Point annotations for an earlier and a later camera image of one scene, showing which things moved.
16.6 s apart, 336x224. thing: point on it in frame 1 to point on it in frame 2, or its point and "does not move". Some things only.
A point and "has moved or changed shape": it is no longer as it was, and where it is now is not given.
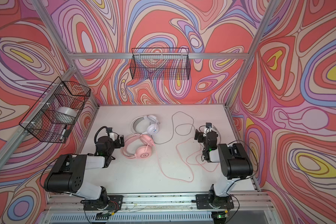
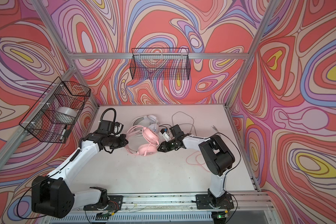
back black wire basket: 160,63 does not move
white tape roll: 66,114 does not move
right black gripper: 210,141 to 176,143
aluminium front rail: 75,202 does not move
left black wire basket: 53,116 does not move
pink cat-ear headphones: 143,151 has moved or changed shape
